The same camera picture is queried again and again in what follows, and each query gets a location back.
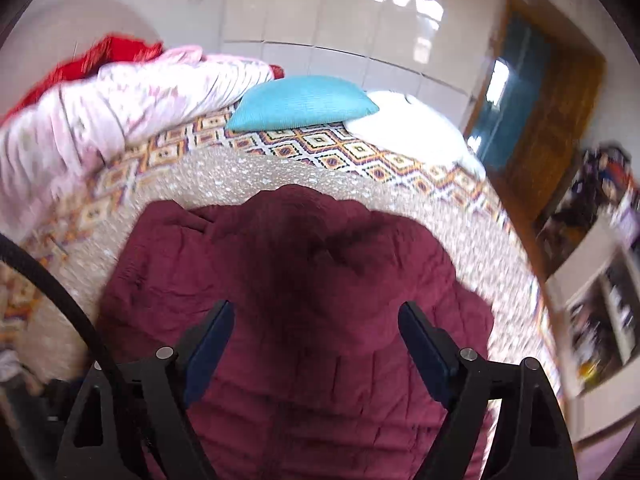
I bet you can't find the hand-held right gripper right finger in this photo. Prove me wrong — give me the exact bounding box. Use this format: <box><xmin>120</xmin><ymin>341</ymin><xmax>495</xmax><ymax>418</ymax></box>
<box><xmin>398</xmin><ymin>302</ymin><xmax>579</xmax><ymax>480</ymax></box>

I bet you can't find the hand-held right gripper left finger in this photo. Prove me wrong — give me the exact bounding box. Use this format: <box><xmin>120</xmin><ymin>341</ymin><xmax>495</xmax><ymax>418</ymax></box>
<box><xmin>54</xmin><ymin>300</ymin><xmax>236</xmax><ymax>480</ymax></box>

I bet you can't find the maroon quilted jacket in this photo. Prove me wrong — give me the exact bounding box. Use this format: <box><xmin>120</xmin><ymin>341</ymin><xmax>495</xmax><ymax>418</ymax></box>
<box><xmin>96</xmin><ymin>184</ymin><xmax>496</xmax><ymax>480</ymax></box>

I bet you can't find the white cluttered shelf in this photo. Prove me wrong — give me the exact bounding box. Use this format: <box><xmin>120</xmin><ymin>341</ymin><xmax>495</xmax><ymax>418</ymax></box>
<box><xmin>532</xmin><ymin>142</ymin><xmax>640</xmax><ymax>443</ymax></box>

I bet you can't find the beige speckled blanket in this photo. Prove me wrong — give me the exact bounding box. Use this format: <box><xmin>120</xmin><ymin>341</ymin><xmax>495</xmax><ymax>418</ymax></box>
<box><xmin>0</xmin><ymin>145</ymin><xmax>565</xmax><ymax>401</ymax></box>

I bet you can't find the diamond patterned bed sheet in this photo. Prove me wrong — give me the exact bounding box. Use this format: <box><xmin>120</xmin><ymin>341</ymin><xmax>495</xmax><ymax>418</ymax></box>
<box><xmin>0</xmin><ymin>101</ymin><xmax>511</xmax><ymax>333</ymax></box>

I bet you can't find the white pillow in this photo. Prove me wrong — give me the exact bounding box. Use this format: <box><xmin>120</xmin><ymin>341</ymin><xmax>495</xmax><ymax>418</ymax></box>
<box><xmin>344</xmin><ymin>90</ymin><xmax>487</xmax><ymax>180</ymax></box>

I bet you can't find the pink floral quilt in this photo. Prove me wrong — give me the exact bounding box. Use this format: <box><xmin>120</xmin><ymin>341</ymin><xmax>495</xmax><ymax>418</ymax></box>
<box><xmin>0</xmin><ymin>45</ymin><xmax>276</xmax><ymax>241</ymax></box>

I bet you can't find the turquoise pillow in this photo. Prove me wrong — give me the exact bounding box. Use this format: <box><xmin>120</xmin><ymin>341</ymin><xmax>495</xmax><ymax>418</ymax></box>
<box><xmin>226</xmin><ymin>75</ymin><xmax>380</xmax><ymax>132</ymax></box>

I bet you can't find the wooden door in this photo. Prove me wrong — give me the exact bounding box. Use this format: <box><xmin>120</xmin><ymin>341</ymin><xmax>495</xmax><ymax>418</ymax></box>
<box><xmin>462</xmin><ymin>0</ymin><xmax>608</xmax><ymax>233</ymax></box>

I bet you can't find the red cloth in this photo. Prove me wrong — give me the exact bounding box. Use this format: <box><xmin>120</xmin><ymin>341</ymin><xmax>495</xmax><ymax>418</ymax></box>
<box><xmin>0</xmin><ymin>34</ymin><xmax>165</xmax><ymax>123</ymax></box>

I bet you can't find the white wardrobe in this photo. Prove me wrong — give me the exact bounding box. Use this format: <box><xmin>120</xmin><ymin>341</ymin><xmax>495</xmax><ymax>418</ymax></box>
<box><xmin>220</xmin><ymin>0</ymin><xmax>511</xmax><ymax>133</ymax></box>

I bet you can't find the black cable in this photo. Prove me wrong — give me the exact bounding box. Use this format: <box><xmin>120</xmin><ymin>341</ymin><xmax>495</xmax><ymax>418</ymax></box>
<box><xmin>0</xmin><ymin>232</ymin><xmax>132</xmax><ymax>411</ymax></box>

